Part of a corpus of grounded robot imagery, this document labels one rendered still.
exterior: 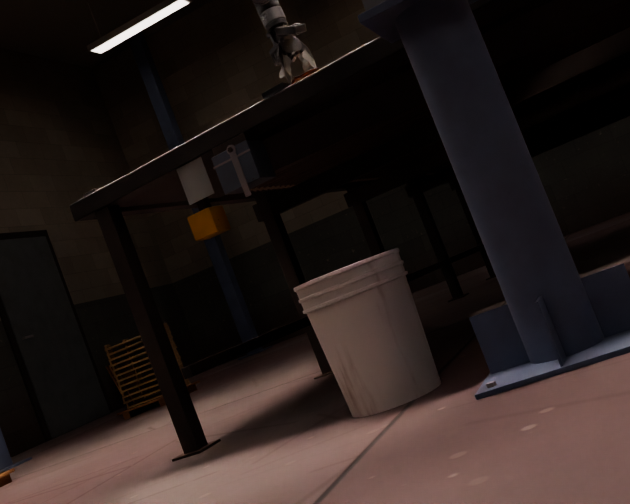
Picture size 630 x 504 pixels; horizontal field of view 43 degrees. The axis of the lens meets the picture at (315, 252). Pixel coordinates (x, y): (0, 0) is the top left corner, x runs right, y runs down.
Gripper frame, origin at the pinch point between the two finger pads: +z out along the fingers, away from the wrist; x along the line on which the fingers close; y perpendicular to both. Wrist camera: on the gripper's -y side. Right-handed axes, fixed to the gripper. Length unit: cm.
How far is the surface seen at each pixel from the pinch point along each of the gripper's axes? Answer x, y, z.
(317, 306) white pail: 43, -25, 69
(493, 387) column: 35, -66, 100
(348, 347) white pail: 41, -27, 81
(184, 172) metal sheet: 41.1, 21.3, 12.5
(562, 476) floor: 75, -122, 104
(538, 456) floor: 68, -112, 103
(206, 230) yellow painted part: 43, 20, 32
